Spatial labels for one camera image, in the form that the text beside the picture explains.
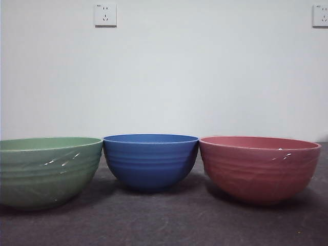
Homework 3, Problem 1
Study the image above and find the red ribbed bowl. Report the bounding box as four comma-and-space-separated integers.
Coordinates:
199, 135, 322, 206

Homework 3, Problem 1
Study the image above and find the green ribbed bowl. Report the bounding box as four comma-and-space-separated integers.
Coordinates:
0, 136, 104, 212

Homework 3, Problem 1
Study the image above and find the blue ribbed bowl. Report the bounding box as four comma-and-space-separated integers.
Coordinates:
102, 133, 200, 194

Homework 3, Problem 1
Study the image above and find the white wall socket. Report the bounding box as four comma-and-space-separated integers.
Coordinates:
312, 4, 328, 29
94, 3, 118, 28

